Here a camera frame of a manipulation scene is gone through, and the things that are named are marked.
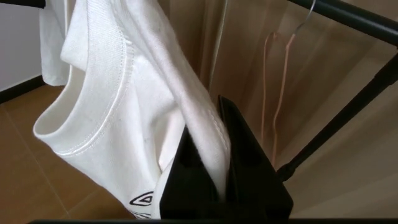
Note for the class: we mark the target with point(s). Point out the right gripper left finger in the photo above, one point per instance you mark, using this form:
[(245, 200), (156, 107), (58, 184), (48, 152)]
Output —
[(186, 186)]

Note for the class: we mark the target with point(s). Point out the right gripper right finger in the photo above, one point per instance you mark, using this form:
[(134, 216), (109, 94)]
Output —
[(255, 180)]

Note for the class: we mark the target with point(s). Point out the pink clothes hanger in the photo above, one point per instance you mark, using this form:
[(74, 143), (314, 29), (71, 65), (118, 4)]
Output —
[(281, 93)]

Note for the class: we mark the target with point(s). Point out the white printed t-shirt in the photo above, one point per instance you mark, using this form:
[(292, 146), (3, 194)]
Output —
[(124, 93)]

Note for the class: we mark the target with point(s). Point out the black clothes rack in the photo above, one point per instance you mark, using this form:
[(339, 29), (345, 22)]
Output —
[(351, 17)]

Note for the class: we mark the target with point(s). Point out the beige curtain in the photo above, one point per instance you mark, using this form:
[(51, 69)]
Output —
[(342, 109)]

